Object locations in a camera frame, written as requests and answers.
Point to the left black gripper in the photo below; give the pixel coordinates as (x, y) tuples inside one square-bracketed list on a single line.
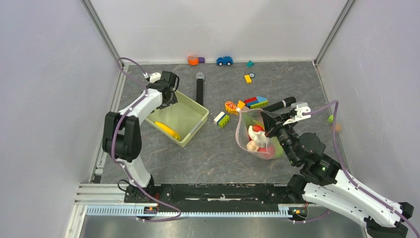
[(174, 101)]

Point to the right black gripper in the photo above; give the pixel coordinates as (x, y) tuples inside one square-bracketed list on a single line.
[(274, 121)]

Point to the white mushroom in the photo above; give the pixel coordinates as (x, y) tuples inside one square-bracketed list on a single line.
[(259, 137)]

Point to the clear polka dot zip bag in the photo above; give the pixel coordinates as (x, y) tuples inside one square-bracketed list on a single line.
[(248, 117)]

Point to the tan mushroom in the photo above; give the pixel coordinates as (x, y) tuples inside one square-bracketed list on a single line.
[(252, 146)]

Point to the green cabbage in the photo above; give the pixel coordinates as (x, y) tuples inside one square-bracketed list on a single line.
[(278, 151)]

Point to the small yellow fruit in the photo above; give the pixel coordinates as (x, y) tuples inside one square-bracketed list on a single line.
[(168, 130)]

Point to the red tomato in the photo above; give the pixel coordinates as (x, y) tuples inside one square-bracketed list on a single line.
[(257, 128)]

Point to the red peach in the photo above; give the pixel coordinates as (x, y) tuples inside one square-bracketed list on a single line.
[(267, 153)]

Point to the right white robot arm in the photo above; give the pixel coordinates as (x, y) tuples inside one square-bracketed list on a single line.
[(323, 181)]

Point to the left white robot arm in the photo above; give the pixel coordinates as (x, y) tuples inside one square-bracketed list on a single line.
[(122, 134)]

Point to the multicolour brick stack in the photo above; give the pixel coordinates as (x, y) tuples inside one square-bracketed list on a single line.
[(256, 102)]

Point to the slanted black microphone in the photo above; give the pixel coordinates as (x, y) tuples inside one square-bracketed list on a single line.
[(281, 104)]

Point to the orange brick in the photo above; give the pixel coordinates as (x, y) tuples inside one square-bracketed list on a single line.
[(240, 105)]

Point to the upright black microphone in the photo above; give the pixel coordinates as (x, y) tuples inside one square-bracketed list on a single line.
[(200, 79)]

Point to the light green plastic basket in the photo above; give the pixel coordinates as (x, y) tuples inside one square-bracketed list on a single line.
[(185, 117)]

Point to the orange cartoon figure block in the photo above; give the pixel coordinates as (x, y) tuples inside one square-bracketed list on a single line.
[(231, 108)]

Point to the white blue green brick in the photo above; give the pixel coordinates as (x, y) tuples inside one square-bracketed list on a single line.
[(221, 119)]

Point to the yellow brick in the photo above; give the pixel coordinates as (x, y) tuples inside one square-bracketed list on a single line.
[(248, 79)]

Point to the teal block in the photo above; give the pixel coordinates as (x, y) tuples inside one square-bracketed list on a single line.
[(250, 63)]

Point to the blue toy car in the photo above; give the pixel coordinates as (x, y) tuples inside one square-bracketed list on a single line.
[(226, 60)]

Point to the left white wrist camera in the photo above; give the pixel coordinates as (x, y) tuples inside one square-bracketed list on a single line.
[(153, 77)]

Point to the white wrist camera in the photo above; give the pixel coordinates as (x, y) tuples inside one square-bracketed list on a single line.
[(299, 111), (153, 77)]

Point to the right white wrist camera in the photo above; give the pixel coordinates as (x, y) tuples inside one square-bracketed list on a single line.
[(299, 111)]

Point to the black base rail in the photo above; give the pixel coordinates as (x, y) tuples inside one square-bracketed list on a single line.
[(213, 198)]

